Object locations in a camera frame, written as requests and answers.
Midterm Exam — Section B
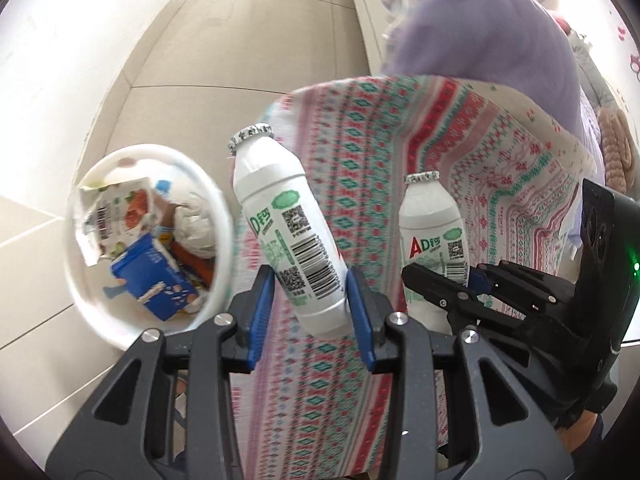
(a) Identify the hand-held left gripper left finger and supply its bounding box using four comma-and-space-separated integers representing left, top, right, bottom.
45, 264, 276, 480

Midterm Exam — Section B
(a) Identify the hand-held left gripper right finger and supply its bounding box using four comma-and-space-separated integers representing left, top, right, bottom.
346, 266, 576, 480

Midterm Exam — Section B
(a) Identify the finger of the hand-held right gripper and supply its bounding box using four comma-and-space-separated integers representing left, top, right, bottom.
402, 263, 532, 342
468, 260, 577, 317

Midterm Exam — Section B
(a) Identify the white plastic drink bottle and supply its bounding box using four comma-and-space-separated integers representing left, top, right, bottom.
227, 122, 352, 339
398, 171, 472, 335

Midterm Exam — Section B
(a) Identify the orange wrapper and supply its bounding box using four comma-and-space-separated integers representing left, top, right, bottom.
173, 244, 217, 283

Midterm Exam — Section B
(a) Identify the white tissue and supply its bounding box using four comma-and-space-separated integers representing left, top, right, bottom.
171, 194, 220, 257

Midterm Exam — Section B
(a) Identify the blue snack packet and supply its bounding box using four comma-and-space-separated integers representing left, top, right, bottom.
110, 234, 202, 322

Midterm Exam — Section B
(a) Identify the white printed trash bin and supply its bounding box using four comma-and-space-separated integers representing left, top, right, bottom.
67, 144, 237, 354

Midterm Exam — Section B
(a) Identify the white green snack packet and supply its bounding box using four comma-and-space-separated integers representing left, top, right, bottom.
79, 177, 162, 267

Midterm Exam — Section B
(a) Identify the person's right forearm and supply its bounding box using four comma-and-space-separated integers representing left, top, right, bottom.
555, 407, 609, 472

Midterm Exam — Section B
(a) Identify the pink knitted blanket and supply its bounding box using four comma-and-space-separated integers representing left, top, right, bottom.
597, 107, 639, 192

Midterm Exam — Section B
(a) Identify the patterned woven tablecloth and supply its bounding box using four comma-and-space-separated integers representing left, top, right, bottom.
230, 74, 599, 480

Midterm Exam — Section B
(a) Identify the grey padded jacket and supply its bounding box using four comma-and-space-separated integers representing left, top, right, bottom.
569, 30, 617, 112

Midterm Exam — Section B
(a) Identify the lavender blanket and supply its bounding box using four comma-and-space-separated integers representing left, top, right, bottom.
382, 0, 602, 162

